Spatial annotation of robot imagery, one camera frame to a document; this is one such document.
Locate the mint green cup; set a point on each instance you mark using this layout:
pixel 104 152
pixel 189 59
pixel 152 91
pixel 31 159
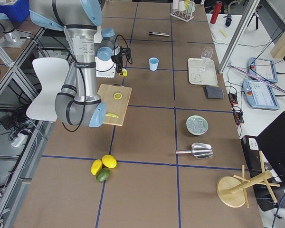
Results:
pixel 191 7

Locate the blue plastic cup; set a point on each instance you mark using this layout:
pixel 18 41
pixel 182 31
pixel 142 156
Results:
pixel 153 63

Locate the green bowl with ice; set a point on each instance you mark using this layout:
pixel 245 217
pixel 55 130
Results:
pixel 197 125

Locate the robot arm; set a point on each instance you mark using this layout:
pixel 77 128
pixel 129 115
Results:
pixel 8 35
pixel 78 102

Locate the black monitor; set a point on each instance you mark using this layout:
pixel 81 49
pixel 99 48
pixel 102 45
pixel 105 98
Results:
pixel 271 141

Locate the green lime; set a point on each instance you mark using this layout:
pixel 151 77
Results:
pixel 103 174

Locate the yellow lemon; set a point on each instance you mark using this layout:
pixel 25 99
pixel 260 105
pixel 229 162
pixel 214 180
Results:
pixel 96 166
pixel 109 161

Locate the yellow lemon wedge peel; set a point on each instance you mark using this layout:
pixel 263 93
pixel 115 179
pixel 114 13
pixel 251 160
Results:
pixel 112 115

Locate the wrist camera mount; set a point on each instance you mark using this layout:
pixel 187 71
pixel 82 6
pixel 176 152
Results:
pixel 126 52

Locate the clear wine glass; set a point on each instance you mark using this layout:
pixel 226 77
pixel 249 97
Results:
pixel 206 55

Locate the yellow cup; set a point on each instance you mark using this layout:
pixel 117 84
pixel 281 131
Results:
pixel 186 3

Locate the lemon slice round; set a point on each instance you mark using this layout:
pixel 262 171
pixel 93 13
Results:
pixel 118 96

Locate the beige bear tray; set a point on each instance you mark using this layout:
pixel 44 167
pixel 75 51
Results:
pixel 197 77

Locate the aluminium frame post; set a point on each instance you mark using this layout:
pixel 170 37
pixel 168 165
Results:
pixel 248 12

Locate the wooden mug tree stand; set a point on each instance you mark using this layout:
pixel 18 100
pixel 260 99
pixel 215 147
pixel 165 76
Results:
pixel 232 189

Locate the teach pendant tablet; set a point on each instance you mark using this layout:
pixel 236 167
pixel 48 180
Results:
pixel 260 95
pixel 263 68

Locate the white camera pole mount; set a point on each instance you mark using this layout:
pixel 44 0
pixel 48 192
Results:
pixel 105 67

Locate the metal ice scoop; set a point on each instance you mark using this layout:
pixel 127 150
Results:
pixel 198 150

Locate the white cup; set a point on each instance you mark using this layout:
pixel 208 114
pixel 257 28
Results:
pixel 181 6

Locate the white chair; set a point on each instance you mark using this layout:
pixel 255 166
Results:
pixel 51 72

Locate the steel muddler black tip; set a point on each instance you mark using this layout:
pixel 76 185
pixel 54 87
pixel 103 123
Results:
pixel 151 33

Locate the lemon wedge piece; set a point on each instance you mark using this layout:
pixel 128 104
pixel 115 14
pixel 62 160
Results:
pixel 124 73

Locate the wooden cutting board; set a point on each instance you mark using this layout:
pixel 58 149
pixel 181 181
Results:
pixel 114 106

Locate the far teach pendant tablet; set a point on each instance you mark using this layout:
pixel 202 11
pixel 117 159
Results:
pixel 263 68

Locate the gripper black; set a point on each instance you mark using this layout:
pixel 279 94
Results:
pixel 116 59

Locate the red bottle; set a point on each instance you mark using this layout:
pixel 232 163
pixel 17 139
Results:
pixel 216 12

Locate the near teach pendant tablet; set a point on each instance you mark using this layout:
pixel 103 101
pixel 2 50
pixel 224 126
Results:
pixel 260 95

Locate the white wire cup rack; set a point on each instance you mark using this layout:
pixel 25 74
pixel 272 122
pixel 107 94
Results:
pixel 183 15

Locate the grey folded cloth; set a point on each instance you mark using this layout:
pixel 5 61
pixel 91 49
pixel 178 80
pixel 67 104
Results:
pixel 213 92

